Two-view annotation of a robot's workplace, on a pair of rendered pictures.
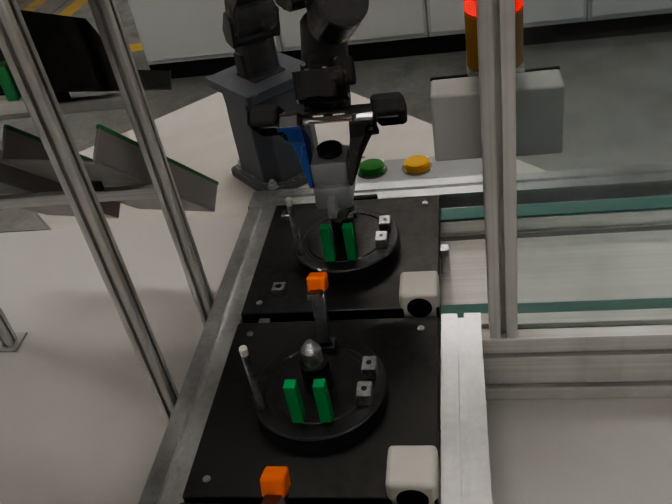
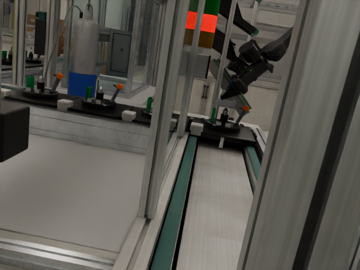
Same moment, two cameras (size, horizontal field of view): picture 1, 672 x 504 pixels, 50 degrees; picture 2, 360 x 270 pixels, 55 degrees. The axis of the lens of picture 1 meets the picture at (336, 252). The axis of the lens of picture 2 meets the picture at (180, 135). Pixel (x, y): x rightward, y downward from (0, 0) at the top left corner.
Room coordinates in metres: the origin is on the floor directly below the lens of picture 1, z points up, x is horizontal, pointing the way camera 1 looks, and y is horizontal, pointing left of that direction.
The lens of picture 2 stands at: (0.39, -1.28, 1.26)
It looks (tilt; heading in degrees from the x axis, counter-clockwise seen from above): 15 degrees down; 80
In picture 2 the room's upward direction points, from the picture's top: 9 degrees clockwise
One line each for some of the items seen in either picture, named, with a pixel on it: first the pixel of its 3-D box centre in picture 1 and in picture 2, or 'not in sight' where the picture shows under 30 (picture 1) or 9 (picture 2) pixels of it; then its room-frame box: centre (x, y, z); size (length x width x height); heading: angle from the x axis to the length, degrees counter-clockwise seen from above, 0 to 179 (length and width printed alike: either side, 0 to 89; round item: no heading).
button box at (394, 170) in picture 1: (418, 183); not in sight; (0.96, -0.15, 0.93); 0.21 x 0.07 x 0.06; 77
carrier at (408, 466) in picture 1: (315, 369); (159, 106); (0.52, 0.04, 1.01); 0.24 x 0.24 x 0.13; 77
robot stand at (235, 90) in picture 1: (272, 124); not in sight; (1.21, 0.07, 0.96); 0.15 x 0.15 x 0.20; 31
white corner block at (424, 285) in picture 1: (420, 295); (196, 129); (0.66, -0.09, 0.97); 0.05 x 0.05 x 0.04; 77
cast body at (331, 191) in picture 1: (332, 175); (225, 97); (0.76, -0.01, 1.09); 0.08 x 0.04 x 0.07; 167
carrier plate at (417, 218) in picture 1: (348, 255); (221, 130); (0.77, -0.02, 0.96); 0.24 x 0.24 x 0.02; 77
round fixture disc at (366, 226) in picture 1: (346, 243); (222, 125); (0.77, -0.02, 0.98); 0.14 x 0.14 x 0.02
